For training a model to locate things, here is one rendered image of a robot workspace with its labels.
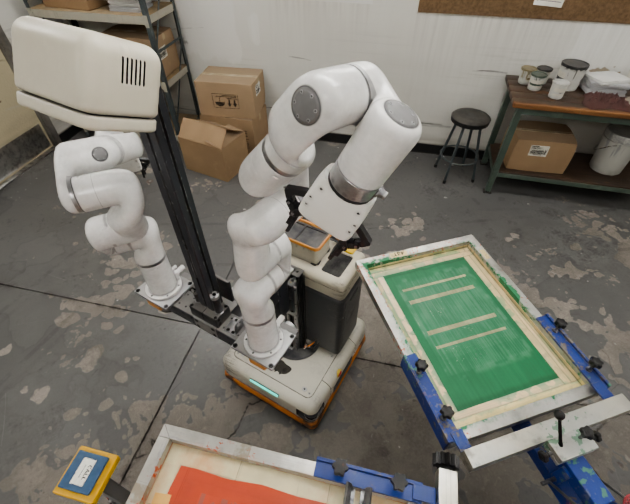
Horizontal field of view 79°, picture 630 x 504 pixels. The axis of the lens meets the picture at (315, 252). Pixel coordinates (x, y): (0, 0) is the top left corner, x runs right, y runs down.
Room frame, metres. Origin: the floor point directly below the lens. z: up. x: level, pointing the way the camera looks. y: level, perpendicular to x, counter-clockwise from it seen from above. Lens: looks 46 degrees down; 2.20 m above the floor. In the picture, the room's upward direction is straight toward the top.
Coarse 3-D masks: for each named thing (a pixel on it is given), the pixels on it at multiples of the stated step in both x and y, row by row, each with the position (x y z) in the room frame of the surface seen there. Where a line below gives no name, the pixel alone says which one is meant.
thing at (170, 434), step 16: (160, 432) 0.41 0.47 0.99; (176, 432) 0.41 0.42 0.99; (192, 432) 0.41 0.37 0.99; (160, 448) 0.37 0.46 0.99; (208, 448) 0.37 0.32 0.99; (224, 448) 0.37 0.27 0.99; (240, 448) 0.37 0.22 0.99; (256, 448) 0.37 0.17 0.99; (160, 464) 0.33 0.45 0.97; (256, 464) 0.33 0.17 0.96; (272, 464) 0.32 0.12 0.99; (288, 464) 0.32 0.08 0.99; (304, 464) 0.32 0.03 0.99; (144, 480) 0.28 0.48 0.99; (320, 480) 0.29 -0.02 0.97; (144, 496) 0.25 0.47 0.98; (384, 496) 0.25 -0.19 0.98
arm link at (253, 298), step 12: (276, 276) 0.66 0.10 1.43; (240, 288) 0.61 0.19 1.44; (252, 288) 0.61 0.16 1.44; (264, 288) 0.62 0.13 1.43; (276, 288) 0.65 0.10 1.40; (240, 300) 0.59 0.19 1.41; (252, 300) 0.59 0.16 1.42; (264, 300) 0.60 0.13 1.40; (252, 312) 0.59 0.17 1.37; (264, 312) 0.60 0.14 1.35; (252, 324) 0.60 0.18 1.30; (264, 324) 0.60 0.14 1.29
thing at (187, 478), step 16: (176, 480) 0.29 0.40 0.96; (192, 480) 0.29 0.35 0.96; (208, 480) 0.29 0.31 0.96; (224, 480) 0.29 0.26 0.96; (176, 496) 0.25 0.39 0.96; (192, 496) 0.25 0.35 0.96; (224, 496) 0.25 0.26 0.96; (240, 496) 0.25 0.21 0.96; (256, 496) 0.25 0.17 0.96; (272, 496) 0.25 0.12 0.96; (288, 496) 0.25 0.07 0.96
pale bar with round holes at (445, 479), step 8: (440, 472) 0.29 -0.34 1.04; (448, 472) 0.29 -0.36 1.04; (456, 472) 0.29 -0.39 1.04; (440, 480) 0.27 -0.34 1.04; (448, 480) 0.27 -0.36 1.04; (456, 480) 0.27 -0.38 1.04; (440, 488) 0.25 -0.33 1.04; (448, 488) 0.25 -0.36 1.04; (456, 488) 0.25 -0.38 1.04; (440, 496) 0.24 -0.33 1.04; (448, 496) 0.24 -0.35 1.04; (456, 496) 0.24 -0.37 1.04
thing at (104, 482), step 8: (80, 448) 0.38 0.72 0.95; (88, 448) 0.38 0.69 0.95; (112, 456) 0.36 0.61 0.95; (112, 464) 0.33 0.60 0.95; (64, 472) 0.31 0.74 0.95; (104, 472) 0.31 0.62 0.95; (112, 472) 0.32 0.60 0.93; (104, 480) 0.29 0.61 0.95; (112, 480) 0.32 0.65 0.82; (56, 488) 0.27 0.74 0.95; (96, 488) 0.27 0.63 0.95; (104, 488) 0.28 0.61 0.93; (112, 488) 0.31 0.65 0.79; (120, 488) 0.32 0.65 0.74; (64, 496) 0.25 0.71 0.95; (72, 496) 0.25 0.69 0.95; (80, 496) 0.25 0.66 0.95; (88, 496) 0.25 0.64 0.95; (96, 496) 0.25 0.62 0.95; (112, 496) 0.29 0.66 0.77; (120, 496) 0.30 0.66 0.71; (128, 496) 0.31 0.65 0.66
